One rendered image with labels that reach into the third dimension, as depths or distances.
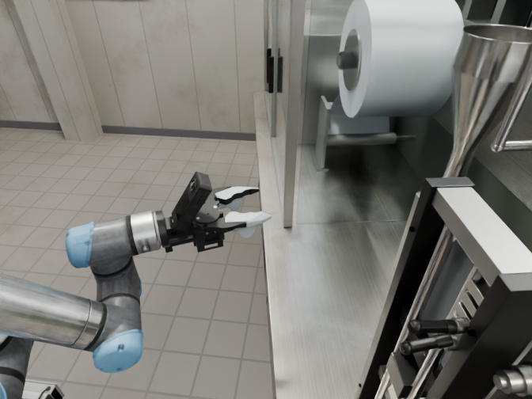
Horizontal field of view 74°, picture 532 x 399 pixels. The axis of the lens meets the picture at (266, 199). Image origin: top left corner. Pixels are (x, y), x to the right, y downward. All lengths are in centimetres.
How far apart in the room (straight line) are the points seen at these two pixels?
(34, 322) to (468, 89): 77
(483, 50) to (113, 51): 332
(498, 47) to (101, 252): 73
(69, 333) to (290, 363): 46
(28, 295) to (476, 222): 56
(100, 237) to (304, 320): 52
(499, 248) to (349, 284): 67
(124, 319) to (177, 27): 298
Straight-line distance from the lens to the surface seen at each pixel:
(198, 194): 61
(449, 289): 49
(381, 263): 109
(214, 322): 202
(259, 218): 67
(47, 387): 117
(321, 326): 92
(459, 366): 43
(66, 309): 62
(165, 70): 356
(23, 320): 60
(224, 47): 334
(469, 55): 72
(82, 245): 68
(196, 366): 191
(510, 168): 109
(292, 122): 95
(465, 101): 75
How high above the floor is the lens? 166
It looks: 37 degrees down
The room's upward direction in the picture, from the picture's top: straight up
